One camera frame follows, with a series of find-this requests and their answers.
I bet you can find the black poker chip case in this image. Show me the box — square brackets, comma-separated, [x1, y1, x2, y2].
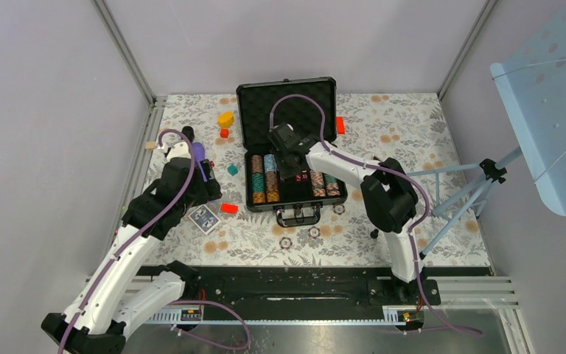
[236, 77, 348, 227]

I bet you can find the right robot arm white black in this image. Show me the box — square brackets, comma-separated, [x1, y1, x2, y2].
[268, 124, 423, 304]

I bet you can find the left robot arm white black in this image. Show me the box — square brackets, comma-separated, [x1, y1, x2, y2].
[41, 157, 222, 353]

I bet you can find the brown chip stack far left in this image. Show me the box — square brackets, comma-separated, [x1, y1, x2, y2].
[251, 155, 266, 204]

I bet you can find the blue playing card deck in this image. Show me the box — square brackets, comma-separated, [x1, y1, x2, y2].
[187, 205, 221, 235]

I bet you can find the red block beside case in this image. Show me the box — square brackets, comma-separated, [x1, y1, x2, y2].
[336, 116, 346, 135]

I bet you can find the purple chip stack far right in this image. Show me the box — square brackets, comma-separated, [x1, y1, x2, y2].
[323, 173, 340, 196]

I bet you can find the teal small cube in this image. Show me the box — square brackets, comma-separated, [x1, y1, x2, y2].
[227, 164, 239, 176]

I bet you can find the red rectangular block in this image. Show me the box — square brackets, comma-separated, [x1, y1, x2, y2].
[220, 203, 240, 214]

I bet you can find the black microphone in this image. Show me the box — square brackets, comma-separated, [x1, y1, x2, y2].
[181, 125, 195, 143]

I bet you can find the yellow cylinder block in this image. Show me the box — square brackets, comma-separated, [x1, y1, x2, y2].
[217, 111, 234, 129]

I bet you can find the poker chip right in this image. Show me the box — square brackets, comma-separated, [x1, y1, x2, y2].
[332, 204, 346, 215]

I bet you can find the poker chip with die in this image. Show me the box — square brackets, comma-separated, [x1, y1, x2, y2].
[308, 226, 321, 239]

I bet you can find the poker chip left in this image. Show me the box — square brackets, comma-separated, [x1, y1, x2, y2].
[279, 237, 293, 249]

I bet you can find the floral table mat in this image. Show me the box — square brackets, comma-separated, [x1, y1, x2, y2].
[146, 94, 466, 267]

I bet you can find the light blue perforated panel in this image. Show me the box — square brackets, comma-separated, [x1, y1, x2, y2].
[490, 6, 566, 216]

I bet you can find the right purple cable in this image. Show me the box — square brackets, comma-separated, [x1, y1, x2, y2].
[269, 94, 485, 337]

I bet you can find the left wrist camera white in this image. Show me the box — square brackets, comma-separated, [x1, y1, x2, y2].
[162, 142, 192, 162]

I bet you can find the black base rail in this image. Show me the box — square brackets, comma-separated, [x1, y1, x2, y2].
[105, 261, 443, 322]

